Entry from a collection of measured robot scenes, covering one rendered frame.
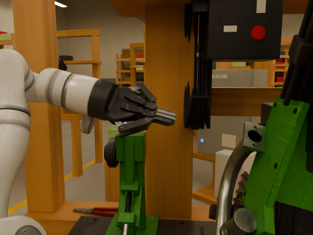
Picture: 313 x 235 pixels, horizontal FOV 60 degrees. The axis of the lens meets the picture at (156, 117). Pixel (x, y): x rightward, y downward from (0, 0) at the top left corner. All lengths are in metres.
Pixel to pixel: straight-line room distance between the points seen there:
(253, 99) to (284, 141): 0.46
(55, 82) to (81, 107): 0.07
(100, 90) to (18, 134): 0.16
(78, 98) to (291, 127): 0.35
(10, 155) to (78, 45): 11.91
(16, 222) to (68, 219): 0.47
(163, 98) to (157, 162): 0.19
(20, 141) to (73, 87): 0.13
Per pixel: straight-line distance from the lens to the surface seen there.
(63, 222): 0.91
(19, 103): 0.54
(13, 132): 0.51
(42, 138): 0.90
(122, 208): 0.70
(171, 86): 0.78
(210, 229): 0.81
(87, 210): 0.93
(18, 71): 0.55
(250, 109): 0.90
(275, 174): 0.46
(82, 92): 0.51
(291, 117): 0.46
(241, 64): 7.41
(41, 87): 0.54
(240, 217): 0.47
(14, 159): 0.52
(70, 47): 12.60
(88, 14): 12.32
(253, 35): 0.70
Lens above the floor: 1.31
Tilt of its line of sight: 8 degrees down
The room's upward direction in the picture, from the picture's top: straight up
